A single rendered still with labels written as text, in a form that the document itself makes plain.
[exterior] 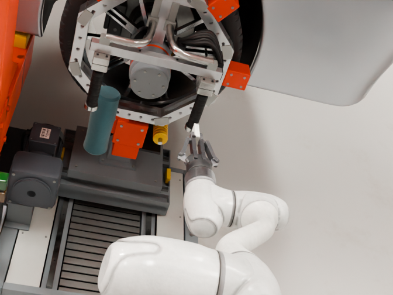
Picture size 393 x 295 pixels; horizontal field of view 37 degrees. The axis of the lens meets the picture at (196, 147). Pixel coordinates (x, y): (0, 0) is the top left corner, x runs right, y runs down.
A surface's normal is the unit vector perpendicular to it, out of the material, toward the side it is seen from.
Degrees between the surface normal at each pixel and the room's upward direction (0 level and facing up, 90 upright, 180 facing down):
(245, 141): 0
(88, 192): 90
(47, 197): 90
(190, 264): 14
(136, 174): 0
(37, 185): 90
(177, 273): 29
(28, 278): 0
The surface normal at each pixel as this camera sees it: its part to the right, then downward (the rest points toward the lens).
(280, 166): 0.28, -0.74
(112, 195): 0.03, 0.64
